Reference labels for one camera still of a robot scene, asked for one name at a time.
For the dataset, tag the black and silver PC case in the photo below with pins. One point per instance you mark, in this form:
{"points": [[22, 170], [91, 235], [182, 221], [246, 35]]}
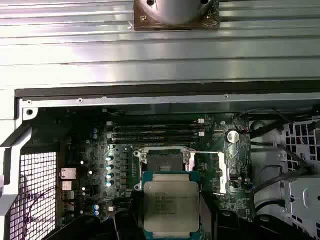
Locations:
{"points": [[125, 101]]}

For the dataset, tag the silver coin battery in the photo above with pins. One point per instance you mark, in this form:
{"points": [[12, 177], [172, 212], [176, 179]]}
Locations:
{"points": [[233, 137]]}

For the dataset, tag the blue-topped capacitor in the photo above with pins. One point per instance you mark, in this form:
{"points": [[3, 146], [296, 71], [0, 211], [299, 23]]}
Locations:
{"points": [[109, 176], [109, 167], [109, 184], [109, 158]]}

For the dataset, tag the large silver port block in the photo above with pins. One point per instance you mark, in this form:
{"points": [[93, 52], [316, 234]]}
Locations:
{"points": [[68, 173]]}

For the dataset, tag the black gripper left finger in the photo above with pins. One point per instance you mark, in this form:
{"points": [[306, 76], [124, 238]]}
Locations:
{"points": [[130, 225]]}

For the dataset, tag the silver CPU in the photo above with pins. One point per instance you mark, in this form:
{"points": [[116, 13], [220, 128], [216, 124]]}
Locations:
{"points": [[170, 200]]}

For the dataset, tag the metal socket cover frame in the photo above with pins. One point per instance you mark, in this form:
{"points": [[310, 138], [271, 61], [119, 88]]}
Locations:
{"points": [[223, 172]]}

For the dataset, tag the blue serial port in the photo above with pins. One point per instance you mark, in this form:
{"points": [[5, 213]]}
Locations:
{"points": [[70, 154]]}

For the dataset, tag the square brown base plate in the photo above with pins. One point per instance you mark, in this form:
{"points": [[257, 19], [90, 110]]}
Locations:
{"points": [[140, 25]]}

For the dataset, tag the RAM slot with white clips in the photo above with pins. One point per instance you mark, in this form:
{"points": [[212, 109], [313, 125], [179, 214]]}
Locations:
{"points": [[155, 125], [155, 135]]}

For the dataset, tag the silver drive cage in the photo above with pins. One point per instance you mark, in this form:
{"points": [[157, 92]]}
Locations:
{"points": [[300, 200]]}

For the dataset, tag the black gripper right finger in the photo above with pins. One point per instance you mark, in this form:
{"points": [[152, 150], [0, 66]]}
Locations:
{"points": [[208, 225]]}

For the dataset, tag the green motherboard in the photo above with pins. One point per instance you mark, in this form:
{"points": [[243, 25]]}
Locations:
{"points": [[220, 180]]}

